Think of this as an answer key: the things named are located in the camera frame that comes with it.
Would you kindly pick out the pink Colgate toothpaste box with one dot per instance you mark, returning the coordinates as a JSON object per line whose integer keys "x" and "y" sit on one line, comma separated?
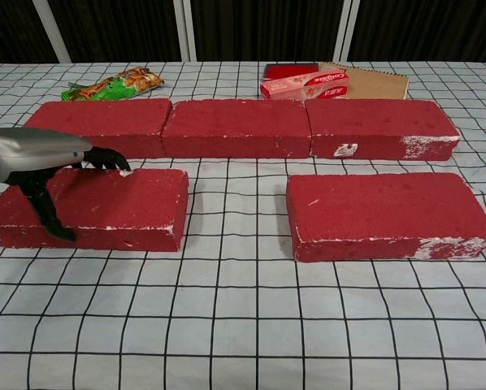
{"x": 304, "y": 87}

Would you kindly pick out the white black checkered tablecloth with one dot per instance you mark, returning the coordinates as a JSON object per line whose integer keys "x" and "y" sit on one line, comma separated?
{"x": 243, "y": 317}

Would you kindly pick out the red brick white scuffed corner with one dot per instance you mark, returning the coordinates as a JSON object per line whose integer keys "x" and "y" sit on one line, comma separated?
{"x": 381, "y": 207}

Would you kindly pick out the red brick white notch mark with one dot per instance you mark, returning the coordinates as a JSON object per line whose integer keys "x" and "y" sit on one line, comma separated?
{"x": 373, "y": 118}

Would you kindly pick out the green orange snack packet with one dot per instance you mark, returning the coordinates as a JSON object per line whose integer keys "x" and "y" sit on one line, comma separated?
{"x": 113, "y": 87}

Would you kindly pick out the brown spiral notebook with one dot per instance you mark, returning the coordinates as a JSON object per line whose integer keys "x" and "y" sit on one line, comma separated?
{"x": 377, "y": 83}

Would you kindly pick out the red brick chipped white edges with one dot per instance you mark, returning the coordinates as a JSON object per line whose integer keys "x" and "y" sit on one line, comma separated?
{"x": 125, "y": 203}

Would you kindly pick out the red foam brick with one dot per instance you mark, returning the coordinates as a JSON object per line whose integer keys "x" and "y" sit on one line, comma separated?
{"x": 105, "y": 118}
{"x": 235, "y": 122}

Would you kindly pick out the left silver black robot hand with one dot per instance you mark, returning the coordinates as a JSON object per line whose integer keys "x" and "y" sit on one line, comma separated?
{"x": 31, "y": 150}

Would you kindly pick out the red black stamp pad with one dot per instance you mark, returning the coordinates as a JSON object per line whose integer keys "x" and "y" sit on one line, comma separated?
{"x": 287, "y": 71}

